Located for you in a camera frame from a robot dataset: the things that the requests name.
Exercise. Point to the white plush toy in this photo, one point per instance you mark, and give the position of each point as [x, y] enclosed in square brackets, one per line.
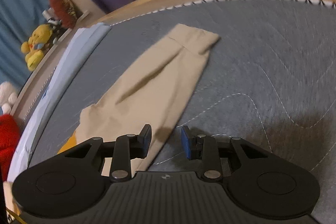
[8, 96]

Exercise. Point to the blue curtain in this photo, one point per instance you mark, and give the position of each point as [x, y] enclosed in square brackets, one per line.
[18, 19]

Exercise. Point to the yellow plush toys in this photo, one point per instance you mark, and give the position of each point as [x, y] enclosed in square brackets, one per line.
[34, 47]

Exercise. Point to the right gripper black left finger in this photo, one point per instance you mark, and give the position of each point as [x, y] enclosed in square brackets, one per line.
[126, 148]

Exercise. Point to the beige and mustard hoodie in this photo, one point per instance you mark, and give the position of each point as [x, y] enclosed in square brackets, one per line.
[154, 90]

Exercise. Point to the light blue folded sheet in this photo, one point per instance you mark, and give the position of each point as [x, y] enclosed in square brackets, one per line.
[83, 43]

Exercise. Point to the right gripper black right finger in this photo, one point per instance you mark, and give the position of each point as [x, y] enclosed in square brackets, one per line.
[204, 148]

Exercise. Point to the red folded blanket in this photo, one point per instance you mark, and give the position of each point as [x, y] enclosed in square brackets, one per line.
[9, 138]

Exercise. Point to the dark red plush cushion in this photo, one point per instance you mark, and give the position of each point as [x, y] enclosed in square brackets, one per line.
[65, 11]

